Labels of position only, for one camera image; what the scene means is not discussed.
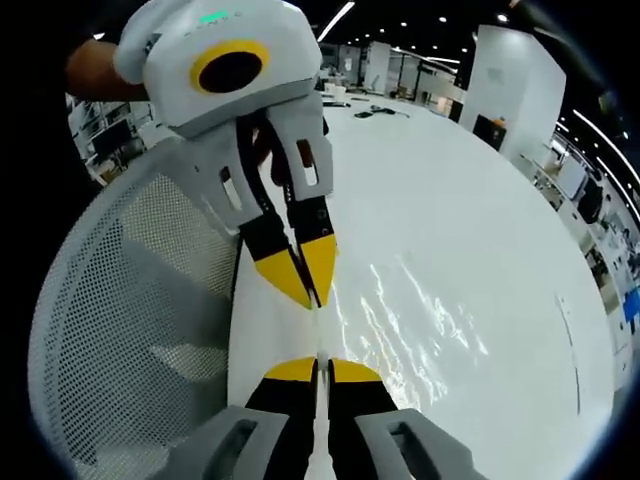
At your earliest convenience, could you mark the person's left hand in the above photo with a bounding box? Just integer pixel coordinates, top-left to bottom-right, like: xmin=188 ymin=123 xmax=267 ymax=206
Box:
xmin=251 ymin=125 xmax=291 ymax=188

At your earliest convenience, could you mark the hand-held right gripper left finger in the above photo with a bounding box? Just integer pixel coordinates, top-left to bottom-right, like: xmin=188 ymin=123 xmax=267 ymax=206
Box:
xmin=149 ymin=355 xmax=319 ymax=480

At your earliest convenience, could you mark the white mesh office chair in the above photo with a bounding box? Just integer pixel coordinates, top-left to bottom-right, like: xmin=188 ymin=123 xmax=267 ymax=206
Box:
xmin=27 ymin=134 xmax=242 ymax=480

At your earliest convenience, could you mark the white square pillar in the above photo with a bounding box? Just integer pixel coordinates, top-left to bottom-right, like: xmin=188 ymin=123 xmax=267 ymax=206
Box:
xmin=458 ymin=24 xmax=568 ymax=154

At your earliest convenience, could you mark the thin white strip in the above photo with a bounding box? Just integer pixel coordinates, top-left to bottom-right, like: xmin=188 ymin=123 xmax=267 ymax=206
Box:
xmin=553 ymin=293 xmax=584 ymax=417

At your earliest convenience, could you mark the clear food packaging bag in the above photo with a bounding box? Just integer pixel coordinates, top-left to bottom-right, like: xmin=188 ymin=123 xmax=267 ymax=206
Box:
xmin=307 ymin=255 xmax=495 ymax=480

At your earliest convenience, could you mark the black cable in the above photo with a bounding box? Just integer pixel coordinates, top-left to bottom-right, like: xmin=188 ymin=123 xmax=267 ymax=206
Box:
xmin=369 ymin=105 xmax=412 ymax=120

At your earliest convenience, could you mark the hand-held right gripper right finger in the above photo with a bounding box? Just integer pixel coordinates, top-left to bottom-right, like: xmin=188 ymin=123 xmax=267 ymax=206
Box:
xmin=326 ymin=357 xmax=489 ymax=480

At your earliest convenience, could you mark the black box appliance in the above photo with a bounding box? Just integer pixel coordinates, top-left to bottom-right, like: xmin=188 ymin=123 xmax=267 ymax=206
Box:
xmin=471 ymin=113 xmax=507 ymax=152

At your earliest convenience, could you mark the blue storage box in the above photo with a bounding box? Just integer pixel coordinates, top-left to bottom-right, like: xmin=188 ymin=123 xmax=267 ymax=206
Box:
xmin=623 ymin=288 xmax=640 ymax=327

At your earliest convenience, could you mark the black computer monitor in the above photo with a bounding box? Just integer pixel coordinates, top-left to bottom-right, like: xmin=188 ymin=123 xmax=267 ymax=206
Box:
xmin=576 ymin=175 xmax=605 ymax=225

